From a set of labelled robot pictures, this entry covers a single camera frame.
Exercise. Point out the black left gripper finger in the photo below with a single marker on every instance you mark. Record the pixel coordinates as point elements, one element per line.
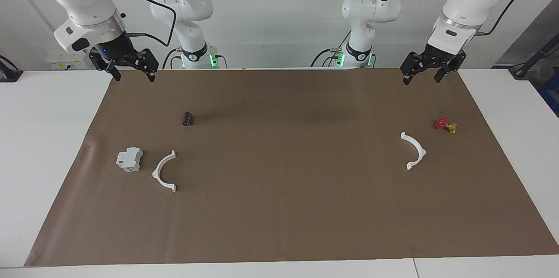
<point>439,74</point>
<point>407,78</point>

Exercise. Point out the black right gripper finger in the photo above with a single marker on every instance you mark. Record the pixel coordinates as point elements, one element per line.
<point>151,74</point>
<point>114,71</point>

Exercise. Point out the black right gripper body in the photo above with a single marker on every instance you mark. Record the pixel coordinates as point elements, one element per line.
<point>109,48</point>

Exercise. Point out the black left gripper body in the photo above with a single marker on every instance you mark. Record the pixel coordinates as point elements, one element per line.
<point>436,57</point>

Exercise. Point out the red and yellow valve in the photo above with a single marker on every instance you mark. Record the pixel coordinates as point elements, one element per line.
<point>442,123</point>

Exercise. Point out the white power strip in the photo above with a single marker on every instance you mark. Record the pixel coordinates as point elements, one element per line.
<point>56,64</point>

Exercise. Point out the black cylindrical capacitor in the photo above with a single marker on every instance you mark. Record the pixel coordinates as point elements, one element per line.
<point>188,119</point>

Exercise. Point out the black stand with pole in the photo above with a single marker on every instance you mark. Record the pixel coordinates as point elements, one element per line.
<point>519,71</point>

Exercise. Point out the grey circuit breaker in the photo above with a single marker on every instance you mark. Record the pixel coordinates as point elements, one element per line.
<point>129,160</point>

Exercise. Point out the black clamp base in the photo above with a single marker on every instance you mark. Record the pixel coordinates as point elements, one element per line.
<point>8,74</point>

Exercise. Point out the dark grey panel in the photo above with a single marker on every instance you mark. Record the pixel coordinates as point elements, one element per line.
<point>546,29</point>

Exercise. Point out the blue crate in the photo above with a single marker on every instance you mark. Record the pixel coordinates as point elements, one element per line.
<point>552,94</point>

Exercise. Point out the brown paper mat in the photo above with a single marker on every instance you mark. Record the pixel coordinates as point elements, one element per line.
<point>279,208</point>

